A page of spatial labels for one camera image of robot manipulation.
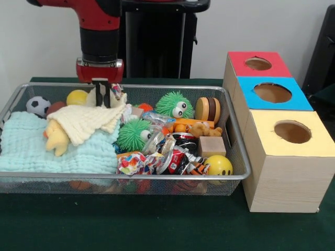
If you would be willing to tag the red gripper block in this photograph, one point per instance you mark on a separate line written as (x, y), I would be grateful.
(99, 70)

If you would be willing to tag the cream muslin cloth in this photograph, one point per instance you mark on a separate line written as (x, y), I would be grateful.
(86, 120)

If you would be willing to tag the yellow plush duck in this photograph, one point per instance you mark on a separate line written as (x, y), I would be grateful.
(56, 138)

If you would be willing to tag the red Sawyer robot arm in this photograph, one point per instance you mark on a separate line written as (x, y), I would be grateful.
(99, 39)

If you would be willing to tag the shallow clear mesh bin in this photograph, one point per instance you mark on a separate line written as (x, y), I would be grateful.
(39, 185)

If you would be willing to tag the wooden box with three holes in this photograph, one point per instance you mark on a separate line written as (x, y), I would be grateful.
(282, 183)

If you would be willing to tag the plain yellow ball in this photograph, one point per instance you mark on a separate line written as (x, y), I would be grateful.
(76, 98)

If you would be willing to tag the green spiky toy with eyes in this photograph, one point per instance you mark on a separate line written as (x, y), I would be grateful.
(131, 134)
(167, 104)

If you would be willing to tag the small soccer ball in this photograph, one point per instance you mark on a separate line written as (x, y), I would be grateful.
(38, 104)

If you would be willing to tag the pale mint muslin cloth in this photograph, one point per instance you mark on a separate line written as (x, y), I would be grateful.
(26, 157)

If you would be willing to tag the wooden toy hamburger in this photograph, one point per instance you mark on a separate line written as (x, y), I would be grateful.
(209, 108)

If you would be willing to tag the plain wooden cube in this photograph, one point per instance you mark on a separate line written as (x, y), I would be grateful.
(212, 146)

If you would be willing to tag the yellow smiley ball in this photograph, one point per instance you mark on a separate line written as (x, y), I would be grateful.
(218, 164)

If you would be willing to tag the dark green table cloth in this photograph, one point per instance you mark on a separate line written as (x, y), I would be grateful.
(157, 230)

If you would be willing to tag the dark green side-table cloth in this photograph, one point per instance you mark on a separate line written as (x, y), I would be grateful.
(324, 96)

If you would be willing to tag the black chair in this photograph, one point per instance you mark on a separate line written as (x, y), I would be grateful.
(322, 52)

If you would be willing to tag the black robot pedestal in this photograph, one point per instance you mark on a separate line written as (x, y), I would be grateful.
(162, 44)

